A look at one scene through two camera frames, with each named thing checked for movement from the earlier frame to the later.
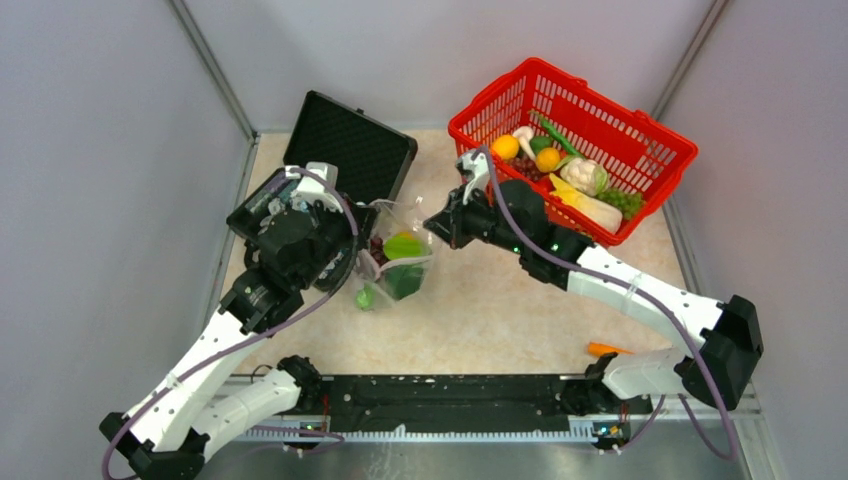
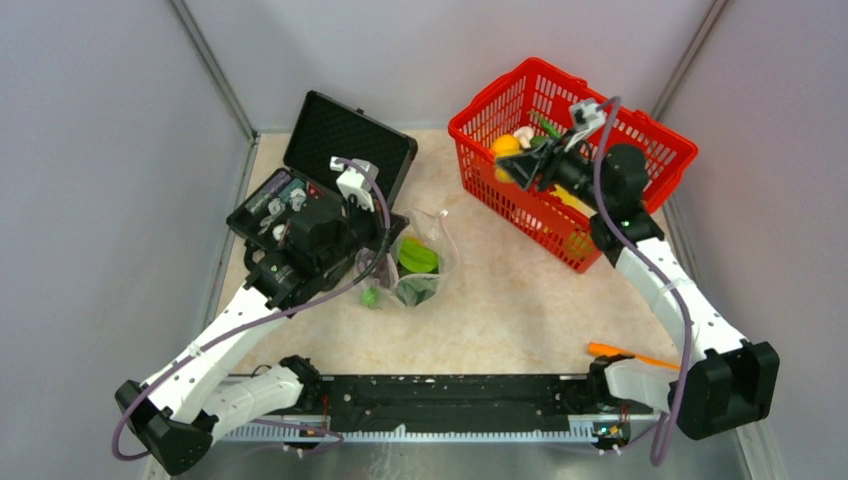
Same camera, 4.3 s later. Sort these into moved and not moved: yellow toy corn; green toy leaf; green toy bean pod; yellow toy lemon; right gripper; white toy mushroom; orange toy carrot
Moved: green toy leaf; yellow toy lemon; right gripper
Not moved: green toy bean pod; white toy mushroom; orange toy carrot; yellow toy corn
